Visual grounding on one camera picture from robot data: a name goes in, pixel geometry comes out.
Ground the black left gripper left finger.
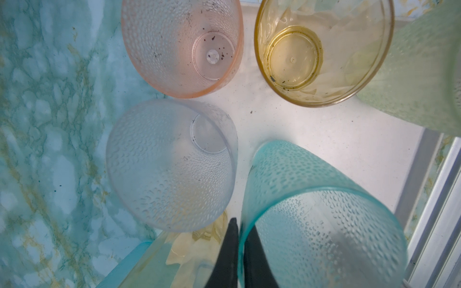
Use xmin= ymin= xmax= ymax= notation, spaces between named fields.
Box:
xmin=205 ymin=217 xmax=239 ymax=288

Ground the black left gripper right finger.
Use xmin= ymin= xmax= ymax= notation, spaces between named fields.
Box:
xmin=243 ymin=226 xmax=279 ymax=288

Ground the teal dimpled tall cup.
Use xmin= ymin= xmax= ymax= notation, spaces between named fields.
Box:
xmin=238 ymin=140 xmax=408 ymax=288

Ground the short clear dimpled cup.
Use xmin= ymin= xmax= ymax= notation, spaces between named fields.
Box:
xmin=106 ymin=99 xmax=238 ymax=232

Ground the short yellow cup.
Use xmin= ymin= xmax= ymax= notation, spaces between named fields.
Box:
xmin=254 ymin=0 xmax=395 ymax=108

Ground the short pink dimpled cup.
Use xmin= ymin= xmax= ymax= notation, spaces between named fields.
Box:
xmin=121 ymin=1 xmax=244 ymax=98

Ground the short green cup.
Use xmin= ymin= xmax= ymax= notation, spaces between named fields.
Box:
xmin=358 ymin=1 xmax=461 ymax=137

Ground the yellow tall glass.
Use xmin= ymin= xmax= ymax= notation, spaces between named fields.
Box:
xmin=119 ymin=212 xmax=229 ymax=288

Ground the blue tall dimpled cup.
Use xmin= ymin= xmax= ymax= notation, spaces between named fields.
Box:
xmin=96 ymin=241 xmax=152 ymax=288

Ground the pink rectangular tray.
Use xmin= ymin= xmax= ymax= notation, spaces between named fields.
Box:
xmin=200 ymin=2 xmax=442 ymax=226

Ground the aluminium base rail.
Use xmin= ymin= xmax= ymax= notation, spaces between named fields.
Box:
xmin=395 ymin=129 xmax=461 ymax=288

